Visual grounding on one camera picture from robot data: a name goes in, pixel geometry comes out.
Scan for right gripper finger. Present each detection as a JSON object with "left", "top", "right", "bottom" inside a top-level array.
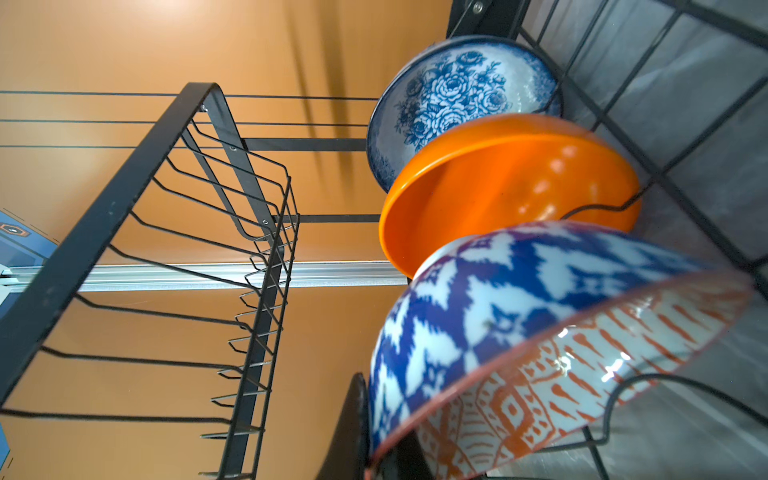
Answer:
[{"left": 316, "top": 373, "right": 369, "bottom": 480}]

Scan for red geometric pattern bowl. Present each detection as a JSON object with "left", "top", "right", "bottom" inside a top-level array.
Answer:
[{"left": 369, "top": 221, "right": 754, "bottom": 479}]

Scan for black wire dish rack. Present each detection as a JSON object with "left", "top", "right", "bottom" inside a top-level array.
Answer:
[{"left": 0, "top": 0, "right": 768, "bottom": 480}]

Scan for orange plastic bowl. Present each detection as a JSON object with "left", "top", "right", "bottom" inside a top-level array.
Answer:
[{"left": 378, "top": 114, "right": 641, "bottom": 277}]

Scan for blue floral white bowl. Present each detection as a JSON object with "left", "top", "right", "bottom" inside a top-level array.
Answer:
[{"left": 366, "top": 35, "right": 564, "bottom": 191}]

